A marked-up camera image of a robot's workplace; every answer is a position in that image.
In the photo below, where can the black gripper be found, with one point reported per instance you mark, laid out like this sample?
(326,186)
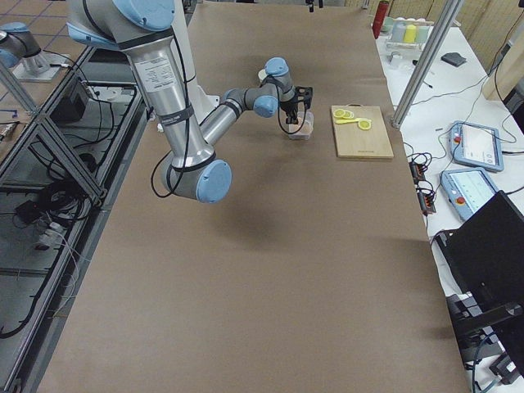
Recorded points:
(289,106)
(311,7)

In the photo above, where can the clear plastic egg box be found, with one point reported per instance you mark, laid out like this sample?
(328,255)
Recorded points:
(304,127)

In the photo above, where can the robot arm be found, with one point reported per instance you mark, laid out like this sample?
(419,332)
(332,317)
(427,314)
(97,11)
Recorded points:
(153,36)

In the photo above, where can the lemon slice top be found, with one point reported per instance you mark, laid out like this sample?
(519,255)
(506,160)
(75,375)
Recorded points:
(339,113)

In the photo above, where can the yellow plastic knife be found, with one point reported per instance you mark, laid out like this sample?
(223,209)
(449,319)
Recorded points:
(347,121)

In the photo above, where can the white ceramic bowl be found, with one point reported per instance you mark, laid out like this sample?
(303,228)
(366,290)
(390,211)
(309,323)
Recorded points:
(262,75)

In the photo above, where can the bamboo cutting board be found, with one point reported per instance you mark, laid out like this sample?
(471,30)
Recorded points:
(355,143)

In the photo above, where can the lemon slice single left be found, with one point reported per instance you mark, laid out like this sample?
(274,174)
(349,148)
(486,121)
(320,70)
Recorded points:
(364,124)

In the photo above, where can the red bottle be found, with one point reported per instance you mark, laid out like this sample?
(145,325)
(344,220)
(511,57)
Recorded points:
(378,19)

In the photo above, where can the white metal stand base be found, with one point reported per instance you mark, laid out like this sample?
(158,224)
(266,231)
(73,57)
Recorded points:
(202,104)

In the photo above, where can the grey cup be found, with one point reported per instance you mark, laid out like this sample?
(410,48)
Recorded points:
(398,32)

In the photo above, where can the yellow cup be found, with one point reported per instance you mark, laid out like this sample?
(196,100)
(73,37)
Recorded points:
(410,34)

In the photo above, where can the light green cup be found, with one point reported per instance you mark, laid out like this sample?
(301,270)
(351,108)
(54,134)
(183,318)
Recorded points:
(422,34)

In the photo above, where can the black power strip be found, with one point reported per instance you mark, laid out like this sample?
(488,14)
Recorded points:
(424,189)

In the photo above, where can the small black pad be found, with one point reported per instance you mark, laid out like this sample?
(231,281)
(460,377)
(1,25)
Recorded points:
(453,59)

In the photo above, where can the teach pendant far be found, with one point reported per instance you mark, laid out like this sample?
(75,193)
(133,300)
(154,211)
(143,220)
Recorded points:
(476,145)

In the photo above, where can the teach pendant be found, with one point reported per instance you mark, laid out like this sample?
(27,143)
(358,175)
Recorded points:
(476,145)
(467,190)

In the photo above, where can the teach pendant near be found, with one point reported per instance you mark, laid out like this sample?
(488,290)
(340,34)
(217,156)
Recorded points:
(467,190)

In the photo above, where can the black monitor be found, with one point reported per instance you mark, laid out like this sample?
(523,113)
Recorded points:
(485,256)

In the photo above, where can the aluminium frame post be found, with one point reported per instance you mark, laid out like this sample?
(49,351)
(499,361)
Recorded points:
(436,38)

